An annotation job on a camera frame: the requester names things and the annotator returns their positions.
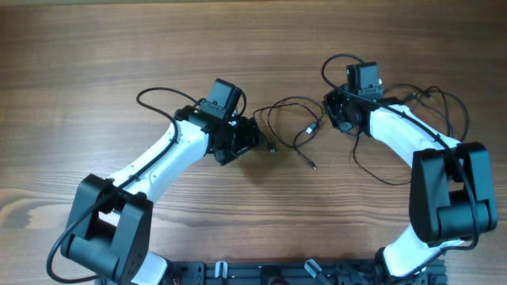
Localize black micro usb cable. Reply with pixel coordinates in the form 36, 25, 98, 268
252, 95, 326, 154

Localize thin black usb cable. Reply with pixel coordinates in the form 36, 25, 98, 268
292, 82, 456, 186

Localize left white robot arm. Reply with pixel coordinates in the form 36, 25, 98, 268
46, 79, 261, 284

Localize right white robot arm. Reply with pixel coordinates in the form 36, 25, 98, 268
323, 59, 498, 284

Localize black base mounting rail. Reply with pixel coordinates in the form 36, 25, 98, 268
94, 259, 448, 285

